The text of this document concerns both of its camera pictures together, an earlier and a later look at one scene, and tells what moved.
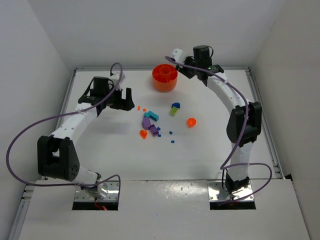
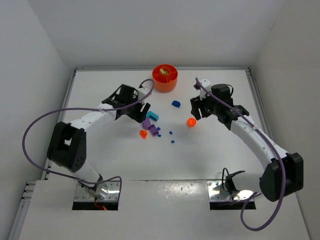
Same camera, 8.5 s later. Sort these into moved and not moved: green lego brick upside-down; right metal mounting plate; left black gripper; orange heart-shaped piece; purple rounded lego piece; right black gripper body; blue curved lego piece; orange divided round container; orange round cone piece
Moved: left black gripper; green lego brick upside-down; right black gripper body
Not moved: orange heart-shaped piece; blue curved lego piece; purple rounded lego piece; orange divided round container; orange round cone piece; right metal mounting plate
